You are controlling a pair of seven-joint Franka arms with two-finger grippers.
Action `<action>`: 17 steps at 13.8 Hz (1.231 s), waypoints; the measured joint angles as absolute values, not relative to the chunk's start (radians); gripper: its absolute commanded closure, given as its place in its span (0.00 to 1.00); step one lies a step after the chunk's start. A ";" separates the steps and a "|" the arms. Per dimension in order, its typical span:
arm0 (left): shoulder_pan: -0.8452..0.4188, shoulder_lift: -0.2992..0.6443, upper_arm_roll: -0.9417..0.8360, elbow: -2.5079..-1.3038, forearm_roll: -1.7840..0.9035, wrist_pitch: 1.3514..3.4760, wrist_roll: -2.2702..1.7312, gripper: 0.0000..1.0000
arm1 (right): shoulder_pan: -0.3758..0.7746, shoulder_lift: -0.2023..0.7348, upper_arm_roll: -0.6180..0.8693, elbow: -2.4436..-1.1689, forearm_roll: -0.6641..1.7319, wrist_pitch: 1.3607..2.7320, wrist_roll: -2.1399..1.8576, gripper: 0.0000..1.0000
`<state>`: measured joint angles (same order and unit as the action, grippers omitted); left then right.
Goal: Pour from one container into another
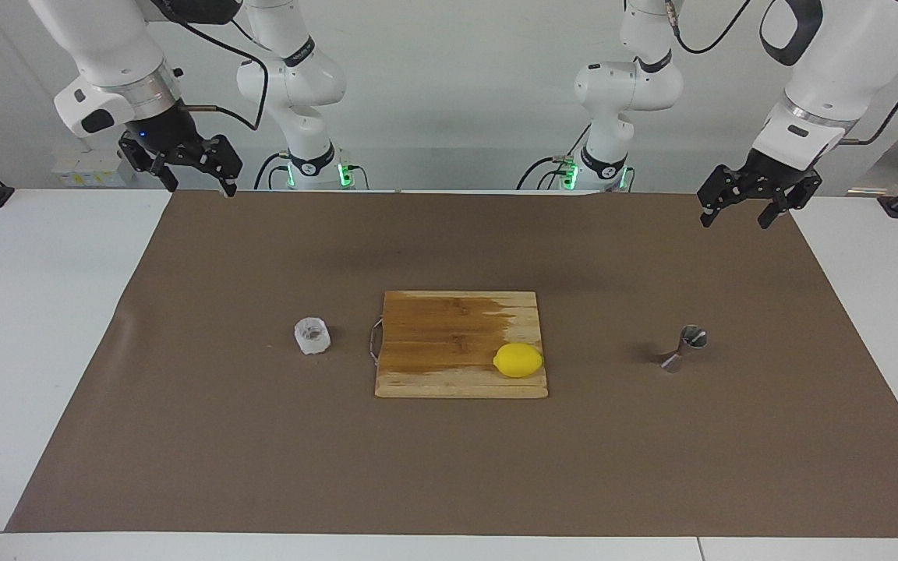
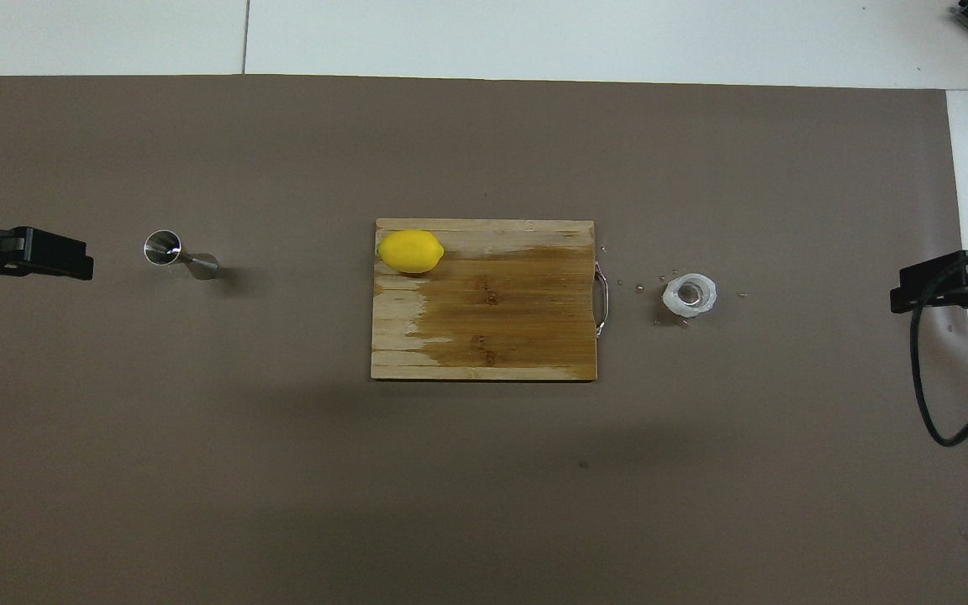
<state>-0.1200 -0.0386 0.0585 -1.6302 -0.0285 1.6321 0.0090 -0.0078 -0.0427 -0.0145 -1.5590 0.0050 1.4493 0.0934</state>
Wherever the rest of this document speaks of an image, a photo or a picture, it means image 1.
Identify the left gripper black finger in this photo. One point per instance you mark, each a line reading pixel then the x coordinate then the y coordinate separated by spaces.
pixel 800 195
pixel 718 195

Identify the white background boxes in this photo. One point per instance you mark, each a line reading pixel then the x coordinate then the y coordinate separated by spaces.
pixel 86 167

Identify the yellow lemon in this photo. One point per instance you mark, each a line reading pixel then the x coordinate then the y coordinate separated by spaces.
pixel 517 361

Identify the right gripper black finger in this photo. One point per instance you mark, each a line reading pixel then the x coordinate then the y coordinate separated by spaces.
pixel 223 160
pixel 141 160

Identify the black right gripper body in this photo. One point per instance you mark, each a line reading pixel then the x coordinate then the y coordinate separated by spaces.
pixel 164 132

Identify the brown table mat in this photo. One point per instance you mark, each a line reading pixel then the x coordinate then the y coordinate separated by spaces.
pixel 262 452

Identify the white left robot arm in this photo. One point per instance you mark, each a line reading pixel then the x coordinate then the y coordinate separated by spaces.
pixel 839 70

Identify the clear plastic cup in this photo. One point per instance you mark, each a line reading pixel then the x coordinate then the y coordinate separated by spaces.
pixel 312 339

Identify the steel double jigger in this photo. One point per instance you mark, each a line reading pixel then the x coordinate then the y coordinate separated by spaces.
pixel 671 362

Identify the wooden cutting board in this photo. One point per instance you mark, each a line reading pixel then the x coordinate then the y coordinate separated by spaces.
pixel 433 343

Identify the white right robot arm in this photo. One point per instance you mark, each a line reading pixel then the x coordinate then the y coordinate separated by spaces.
pixel 106 47

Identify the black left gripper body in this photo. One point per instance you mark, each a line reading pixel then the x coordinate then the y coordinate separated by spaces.
pixel 772 175

